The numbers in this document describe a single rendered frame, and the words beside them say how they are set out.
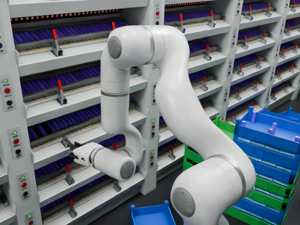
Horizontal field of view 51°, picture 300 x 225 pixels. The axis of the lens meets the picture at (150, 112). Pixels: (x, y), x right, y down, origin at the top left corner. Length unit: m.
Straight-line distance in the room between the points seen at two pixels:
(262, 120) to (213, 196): 1.05
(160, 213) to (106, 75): 1.00
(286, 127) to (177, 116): 1.00
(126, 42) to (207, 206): 0.40
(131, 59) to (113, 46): 0.05
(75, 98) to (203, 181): 0.75
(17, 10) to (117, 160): 0.56
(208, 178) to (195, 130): 0.12
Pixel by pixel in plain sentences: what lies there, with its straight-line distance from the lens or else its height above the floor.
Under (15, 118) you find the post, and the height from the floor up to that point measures 0.71.
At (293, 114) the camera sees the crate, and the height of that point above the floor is 0.03.
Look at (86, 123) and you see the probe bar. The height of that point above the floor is 0.55.
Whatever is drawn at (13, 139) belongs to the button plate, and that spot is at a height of 0.63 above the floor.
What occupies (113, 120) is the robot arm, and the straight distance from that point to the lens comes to 0.97.
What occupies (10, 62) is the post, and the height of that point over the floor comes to 0.90.
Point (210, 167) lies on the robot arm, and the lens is 0.71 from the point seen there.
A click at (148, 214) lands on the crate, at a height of 0.00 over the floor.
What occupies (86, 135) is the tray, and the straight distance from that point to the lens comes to 1.39.
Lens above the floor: 1.20
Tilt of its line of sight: 25 degrees down
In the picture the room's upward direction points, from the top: 2 degrees clockwise
